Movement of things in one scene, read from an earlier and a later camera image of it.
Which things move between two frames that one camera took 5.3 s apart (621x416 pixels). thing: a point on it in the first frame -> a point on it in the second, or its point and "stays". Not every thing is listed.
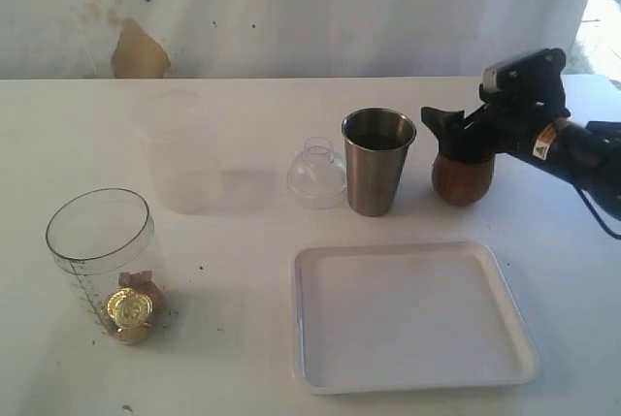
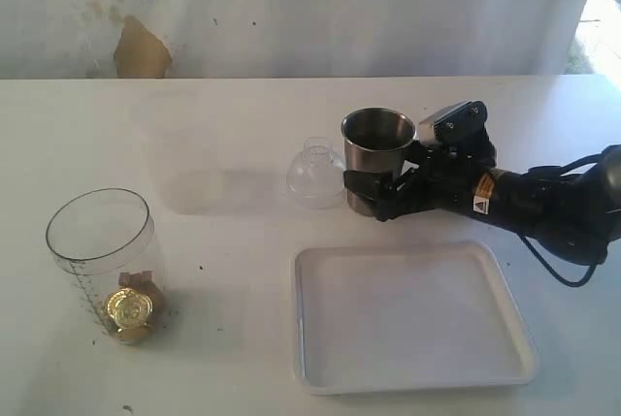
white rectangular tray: x=374 y=317 stays
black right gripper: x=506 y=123 -> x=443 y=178
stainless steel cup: x=376 y=144 stays
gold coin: x=129 y=308 stays
